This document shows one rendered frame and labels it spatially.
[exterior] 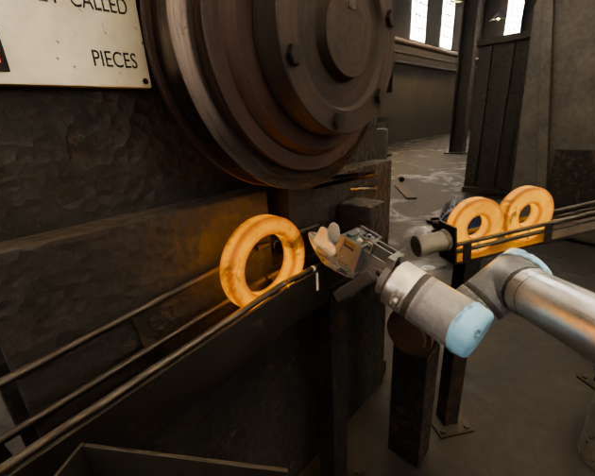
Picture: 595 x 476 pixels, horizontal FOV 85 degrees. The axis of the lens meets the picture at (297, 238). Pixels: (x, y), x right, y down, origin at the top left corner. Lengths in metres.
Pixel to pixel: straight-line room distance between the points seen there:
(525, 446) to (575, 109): 2.38
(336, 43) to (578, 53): 2.76
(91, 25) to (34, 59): 0.09
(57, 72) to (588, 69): 3.04
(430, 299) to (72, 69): 0.62
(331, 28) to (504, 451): 1.26
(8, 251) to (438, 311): 0.60
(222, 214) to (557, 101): 2.87
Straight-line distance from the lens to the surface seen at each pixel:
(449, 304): 0.58
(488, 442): 1.37
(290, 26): 0.48
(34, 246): 0.53
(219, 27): 0.50
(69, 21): 0.58
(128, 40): 0.60
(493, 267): 0.73
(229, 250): 0.56
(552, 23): 3.28
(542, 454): 1.41
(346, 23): 0.56
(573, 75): 3.19
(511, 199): 1.05
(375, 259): 0.62
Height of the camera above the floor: 1.00
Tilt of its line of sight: 20 degrees down
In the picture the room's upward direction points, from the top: 3 degrees counter-clockwise
